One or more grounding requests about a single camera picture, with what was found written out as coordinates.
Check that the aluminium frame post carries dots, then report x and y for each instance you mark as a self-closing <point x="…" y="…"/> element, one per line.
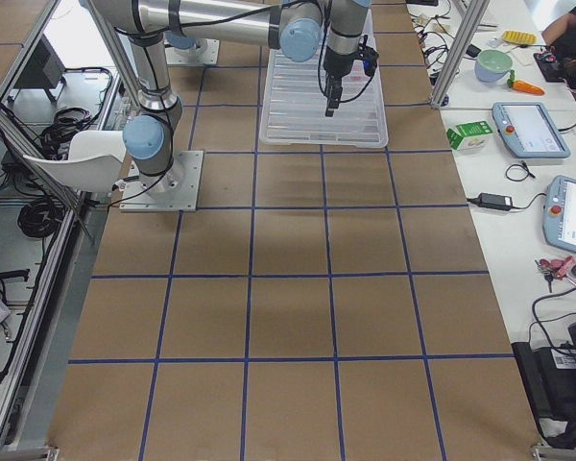
<point x="459" y="46"/>

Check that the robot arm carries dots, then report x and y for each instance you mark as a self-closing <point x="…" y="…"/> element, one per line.
<point x="296" y="28"/>

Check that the toy carrot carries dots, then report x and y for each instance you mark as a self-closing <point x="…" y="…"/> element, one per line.
<point x="521" y="86"/>

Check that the clear plastic box lid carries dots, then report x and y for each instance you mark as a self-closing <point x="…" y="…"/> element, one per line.
<point x="294" y="107"/>

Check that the black power adapter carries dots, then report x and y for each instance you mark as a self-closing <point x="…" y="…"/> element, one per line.
<point x="492" y="201"/>

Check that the near teach pendant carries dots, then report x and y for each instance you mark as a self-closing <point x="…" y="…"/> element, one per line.
<point x="559" y="214"/>

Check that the white plastic chair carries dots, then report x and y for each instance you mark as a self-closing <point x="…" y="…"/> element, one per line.
<point x="94" y="161"/>

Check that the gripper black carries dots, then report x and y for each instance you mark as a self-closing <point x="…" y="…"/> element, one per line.
<point x="337" y="62"/>

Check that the red key bundle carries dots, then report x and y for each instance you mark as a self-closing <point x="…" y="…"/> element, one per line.
<point x="555" y="269"/>

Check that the green blue bowl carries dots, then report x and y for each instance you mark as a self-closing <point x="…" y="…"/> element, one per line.
<point x="492" y="65"/>

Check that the yellow toy corn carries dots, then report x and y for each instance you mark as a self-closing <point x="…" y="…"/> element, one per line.
<point x="519" y="38"/>

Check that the teach pendant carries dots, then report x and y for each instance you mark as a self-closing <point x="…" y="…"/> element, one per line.
<point x="559" y="214"/>
<point x="528" y="131"/>

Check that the far teach pendant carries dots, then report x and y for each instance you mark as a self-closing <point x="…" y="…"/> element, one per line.
<point x="528" y="131"/>

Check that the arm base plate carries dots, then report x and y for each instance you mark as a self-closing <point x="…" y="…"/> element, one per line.
<point x="206" y="50"/>
<point x="177" y="190"/>

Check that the green carton box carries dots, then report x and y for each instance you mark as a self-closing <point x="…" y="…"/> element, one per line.
<point x="470" y="135"/>

